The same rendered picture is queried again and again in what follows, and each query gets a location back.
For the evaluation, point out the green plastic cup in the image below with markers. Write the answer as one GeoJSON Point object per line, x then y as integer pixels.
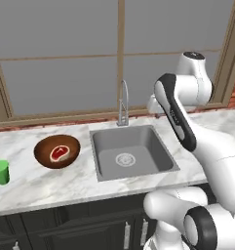
{"type": "Point", "coordinates": [1, 171]}

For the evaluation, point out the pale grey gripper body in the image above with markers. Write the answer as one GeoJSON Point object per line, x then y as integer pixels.
{"type": "Point", "coordinates": [154, 105]}

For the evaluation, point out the raw red steak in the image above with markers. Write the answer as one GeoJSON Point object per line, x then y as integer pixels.
{"type": "Point", "coordinates": [59, 153]}

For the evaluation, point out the dark cabinet door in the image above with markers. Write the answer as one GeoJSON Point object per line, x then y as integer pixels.
{"type": "Point", "coordinates": [150, 228]}
{"type": "Point", "coordinates": [3, 236]}
{"type": "Point", "coordinates": [76, 232]}

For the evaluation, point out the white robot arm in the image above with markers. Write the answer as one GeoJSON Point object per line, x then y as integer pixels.
{"type": "Point", "coordinates": [219, 156]}

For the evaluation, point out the silver curved faucet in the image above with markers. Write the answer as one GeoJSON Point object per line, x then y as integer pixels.
{"type": "Point", "coordinates": [123, 114]}

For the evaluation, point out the brown wooden bowl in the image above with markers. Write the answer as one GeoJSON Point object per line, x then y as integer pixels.
{"type": "Point", "coordinates": [44, 156]}

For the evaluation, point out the grey steel sink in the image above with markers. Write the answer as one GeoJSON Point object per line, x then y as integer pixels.
{"type": "Point", "coordinates": [132, 146]}

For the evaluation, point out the wooden window frame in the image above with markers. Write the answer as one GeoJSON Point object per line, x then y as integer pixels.
{"type": "Point", "coordinates": [121, 49]}

